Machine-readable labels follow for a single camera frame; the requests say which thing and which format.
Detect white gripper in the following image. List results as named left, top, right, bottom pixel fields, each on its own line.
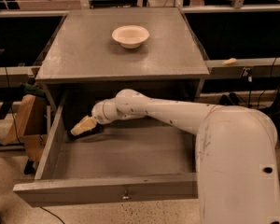
left=70, top=99, right=119, bottom=136

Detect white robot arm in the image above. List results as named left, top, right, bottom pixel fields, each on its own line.
left=71, top=89, right=280, bottom=224

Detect open grey wooden drawer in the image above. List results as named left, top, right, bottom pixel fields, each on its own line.
left=13, top=84, right=198, bottom=206

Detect grey wooden cabinet counter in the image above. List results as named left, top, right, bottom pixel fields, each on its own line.
left=36, top=7, right=209, bottom=107

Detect white ceramic bowl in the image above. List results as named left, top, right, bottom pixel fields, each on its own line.
left=112, top=25, right=149, bottom=49

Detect small yellow foam scrap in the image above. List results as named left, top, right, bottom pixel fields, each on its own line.
left=222, top=58, right=237, bottom=65

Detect black floor cable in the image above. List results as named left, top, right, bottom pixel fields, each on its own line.
left=39, top=206, right=66, bottom=224

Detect grey side rail shelf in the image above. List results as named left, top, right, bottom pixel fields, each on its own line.
left=205, top=58, right=280, bottom=79

